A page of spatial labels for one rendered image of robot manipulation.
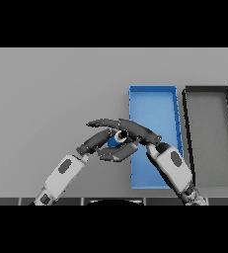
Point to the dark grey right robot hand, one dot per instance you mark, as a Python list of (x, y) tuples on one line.
[(135, 130)]

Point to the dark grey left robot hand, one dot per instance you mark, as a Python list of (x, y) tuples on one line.
[(95, 142)]

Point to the blue pipe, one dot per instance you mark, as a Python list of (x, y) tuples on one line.
[(116, 139)]

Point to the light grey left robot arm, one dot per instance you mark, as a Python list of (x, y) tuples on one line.
[(58, 179)]

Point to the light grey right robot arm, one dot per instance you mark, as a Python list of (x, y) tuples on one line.
[(174, 173)]

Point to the blue bin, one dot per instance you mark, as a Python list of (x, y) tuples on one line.
[(155, 131)]

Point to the dark grey bin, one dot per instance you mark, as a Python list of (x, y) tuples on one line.
[(211, 138)]

